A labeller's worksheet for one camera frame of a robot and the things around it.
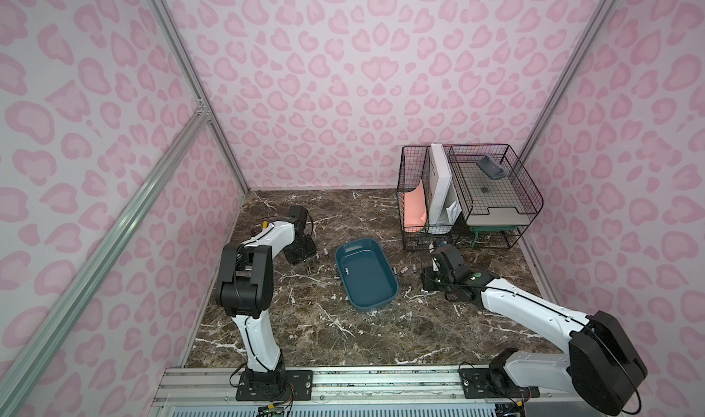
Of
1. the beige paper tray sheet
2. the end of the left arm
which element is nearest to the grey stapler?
the beige paper tray sheet

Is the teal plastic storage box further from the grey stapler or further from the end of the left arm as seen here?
the grey stapler

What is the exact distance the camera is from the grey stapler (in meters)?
0.96

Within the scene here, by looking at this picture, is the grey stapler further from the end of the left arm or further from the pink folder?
the end of the left arm

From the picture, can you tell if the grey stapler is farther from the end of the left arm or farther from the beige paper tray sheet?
the end of the left arm

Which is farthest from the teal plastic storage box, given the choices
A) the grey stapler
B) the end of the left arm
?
the grey stapler
